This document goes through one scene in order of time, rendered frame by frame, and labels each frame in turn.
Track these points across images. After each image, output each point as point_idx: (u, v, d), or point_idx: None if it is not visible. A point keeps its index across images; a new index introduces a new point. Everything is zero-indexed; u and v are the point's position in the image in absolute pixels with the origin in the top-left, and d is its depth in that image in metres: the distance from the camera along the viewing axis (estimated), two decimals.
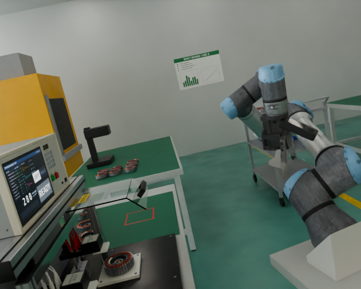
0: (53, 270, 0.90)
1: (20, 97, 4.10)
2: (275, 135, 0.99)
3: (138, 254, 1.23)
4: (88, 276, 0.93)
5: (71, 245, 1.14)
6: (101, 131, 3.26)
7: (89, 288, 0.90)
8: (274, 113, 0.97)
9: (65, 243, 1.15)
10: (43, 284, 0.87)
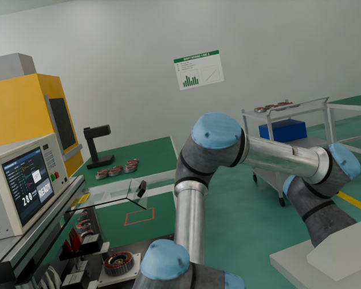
0: (53, 270, 0.90)
1: (20, 97, 4.10)
2: None
3: (138, 254, 1.23)
4: (88, 276, 0.93)
5: (71, 245, 1.14)
6: (101, 131, 3.26)
7: (89, 288, 0.90)
8: None
9: (65, 243, 1.15)
10: (43, 284, 0.87)
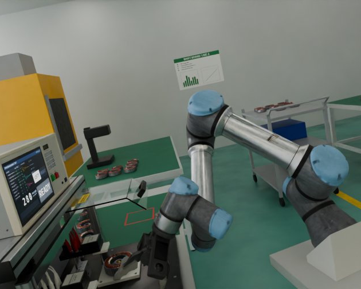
0: (53, 270, 0.90)
1: (20, 97, 4.10)
2: (144, 241, 0.89)
3: None
4: (88, 276, 0.93)
5: (71, 245, 1.14)
6: (101, 131, 3.26)
7: (89, 288, 0.90)
8: (154, 221, 0.87)
9: (65, 243, 1.15)
10: (43, 284, 0.87)
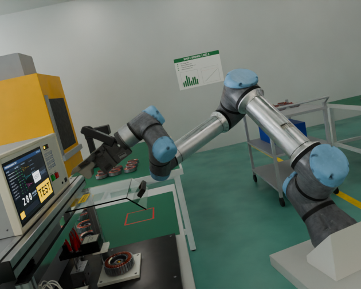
0: (58, 285, 0.91)
1: (20, 97, 4.10)
2: None
3: (138, 254, 1.23)
4: None
5: (71, 245, 1.14)
6: (101, 131, 3.26)
7: None
8: None
9: (65, 243, 1.15)
10: None
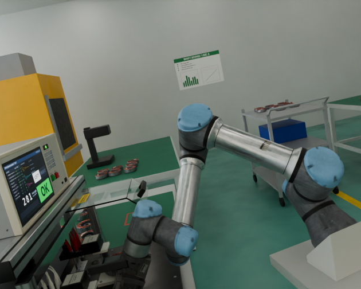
0: (53, 270, 0.90)
1: (20, 97, 4.10)
2: None
3: None
4: (88, 276, 0.93)
5: (71, 245, 1.14)
6: (101, 131, 3.26)
7: (89, 288, 0.90)
8: None
9: (65, 243, 1.15)
10: (43, 284, 0.87)
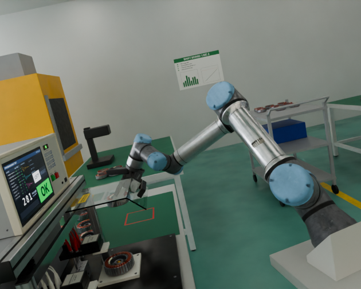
0: (53, 270, 0.90)
1: (20, 97, 4.10)
2: None
3: (138, 254, 1.23)
4: (88, 276, 0.93)
5: (71, 245, 1.14)
6: (101, 131, 3.26)
7: (89, 288, 0.90)
8: None
9: (65, 243, 1.15)
10: (43, 284, 0.87)
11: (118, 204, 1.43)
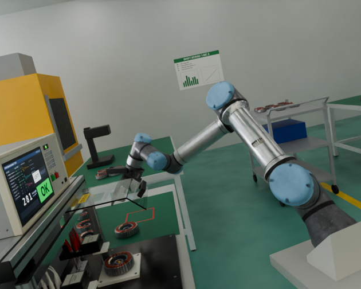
0: (53, 270, 0.90)
1: (20, 97, 4.10)
2: None
3: (138, 254, 1.23)
4: (88, 276, 0.93)
5: (71, 245, 1.14)
6: (101, 131, 3.26)
7: (89, 288, 0.90)
8: (137, 160, 1.45)
9: (65, 243, 1.15)
10: (43, 284, 0.87)
11: (127, 235, 1.46)
